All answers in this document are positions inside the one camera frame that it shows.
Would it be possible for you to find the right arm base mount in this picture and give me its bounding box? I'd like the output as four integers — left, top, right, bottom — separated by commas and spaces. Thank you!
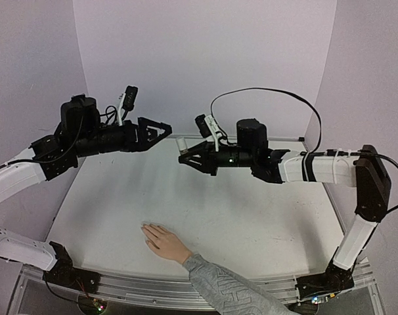
296, 263, 354, 301

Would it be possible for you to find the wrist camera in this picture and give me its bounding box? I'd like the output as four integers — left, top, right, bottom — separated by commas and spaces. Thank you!
194, 114, 227, 152
117, 85, 139, 126

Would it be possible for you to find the grey sleeved forearm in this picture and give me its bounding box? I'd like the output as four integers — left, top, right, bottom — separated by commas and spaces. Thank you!
183, 254, 294, 314

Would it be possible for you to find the aluminium front rail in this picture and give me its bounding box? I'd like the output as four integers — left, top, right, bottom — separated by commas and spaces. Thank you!
20, 248, 382, 315

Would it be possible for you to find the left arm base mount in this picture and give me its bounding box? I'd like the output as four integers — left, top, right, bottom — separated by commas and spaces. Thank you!
43, 258, 100, 294

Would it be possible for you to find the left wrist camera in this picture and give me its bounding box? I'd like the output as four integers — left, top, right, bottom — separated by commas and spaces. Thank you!
117, 85, 139, 126

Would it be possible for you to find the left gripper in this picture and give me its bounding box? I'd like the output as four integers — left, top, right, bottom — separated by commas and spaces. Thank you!
75, 116, 175, 158

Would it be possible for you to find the person's hand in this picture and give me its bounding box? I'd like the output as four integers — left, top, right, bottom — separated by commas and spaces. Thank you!
141, 224, 193, 264

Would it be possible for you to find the right camera cable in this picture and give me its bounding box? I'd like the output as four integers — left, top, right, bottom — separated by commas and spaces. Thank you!
210, 87, 323, 154

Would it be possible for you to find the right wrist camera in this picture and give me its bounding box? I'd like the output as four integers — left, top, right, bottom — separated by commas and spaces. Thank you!
194, 114, 227, 152

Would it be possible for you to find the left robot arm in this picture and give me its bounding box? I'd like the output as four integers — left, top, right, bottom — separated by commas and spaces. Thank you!
0, 94, 172, 287

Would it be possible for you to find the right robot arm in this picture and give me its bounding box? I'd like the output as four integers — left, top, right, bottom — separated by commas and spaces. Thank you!
176, 115, 391, 277

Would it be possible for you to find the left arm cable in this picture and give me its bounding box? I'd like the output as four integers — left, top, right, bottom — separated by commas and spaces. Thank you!
0, 104, 121, 175

